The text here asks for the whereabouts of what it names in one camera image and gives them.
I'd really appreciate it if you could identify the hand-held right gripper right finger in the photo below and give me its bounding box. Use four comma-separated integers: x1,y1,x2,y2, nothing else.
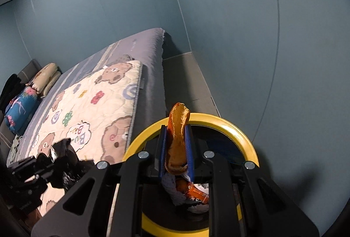
184,125,320,237

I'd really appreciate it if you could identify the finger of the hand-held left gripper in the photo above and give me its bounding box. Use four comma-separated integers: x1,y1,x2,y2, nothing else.
8,155,41,172
23,163,59,183

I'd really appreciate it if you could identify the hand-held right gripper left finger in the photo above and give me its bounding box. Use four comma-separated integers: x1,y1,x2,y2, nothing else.
31,125,168,237

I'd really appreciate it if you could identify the orange garment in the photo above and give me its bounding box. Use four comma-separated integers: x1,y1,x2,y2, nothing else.
164,102,191,175

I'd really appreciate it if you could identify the black plastic bag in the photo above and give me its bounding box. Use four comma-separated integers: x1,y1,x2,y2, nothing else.
51,138,95,190

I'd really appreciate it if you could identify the large purple foam net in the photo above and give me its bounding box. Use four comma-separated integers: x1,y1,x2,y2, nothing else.
161,171,189,206

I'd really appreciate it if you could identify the black bin with yellow rim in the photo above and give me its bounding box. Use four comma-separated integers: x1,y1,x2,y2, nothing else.
122,113,259,237

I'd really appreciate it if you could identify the person's left hand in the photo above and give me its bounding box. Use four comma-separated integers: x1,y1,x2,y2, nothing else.
26,207,44,226

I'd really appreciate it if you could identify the blue floral pillow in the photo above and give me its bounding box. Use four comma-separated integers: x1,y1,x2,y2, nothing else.
4,86,40,136

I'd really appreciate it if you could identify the black clothes pile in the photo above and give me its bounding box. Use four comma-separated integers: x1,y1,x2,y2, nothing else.
0,74,26,114

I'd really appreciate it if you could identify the bear print blanket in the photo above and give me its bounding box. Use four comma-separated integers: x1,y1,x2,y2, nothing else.
26,60,143,213

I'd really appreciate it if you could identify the beige pillow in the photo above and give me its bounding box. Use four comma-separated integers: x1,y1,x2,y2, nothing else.
30,62,62,98

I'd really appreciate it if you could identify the bed with grey striped sheet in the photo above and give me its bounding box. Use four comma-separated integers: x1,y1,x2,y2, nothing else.
0,28,168,216

